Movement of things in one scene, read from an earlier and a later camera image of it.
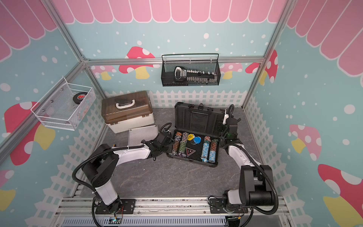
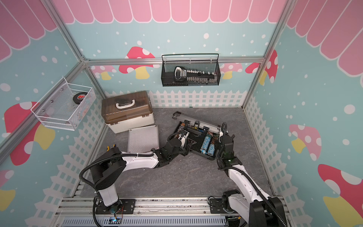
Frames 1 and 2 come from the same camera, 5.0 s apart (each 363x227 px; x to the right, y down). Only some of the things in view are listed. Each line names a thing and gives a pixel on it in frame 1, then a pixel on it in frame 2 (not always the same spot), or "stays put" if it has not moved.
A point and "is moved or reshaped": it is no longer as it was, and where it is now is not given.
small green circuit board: [115, 221] stays put
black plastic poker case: [196, 134] is moved or reshaped
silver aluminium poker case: [135, 135] stays put
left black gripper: [169, 144] to [186, 150]
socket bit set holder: [181, 74] stays put
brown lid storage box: [123, 112] stays put
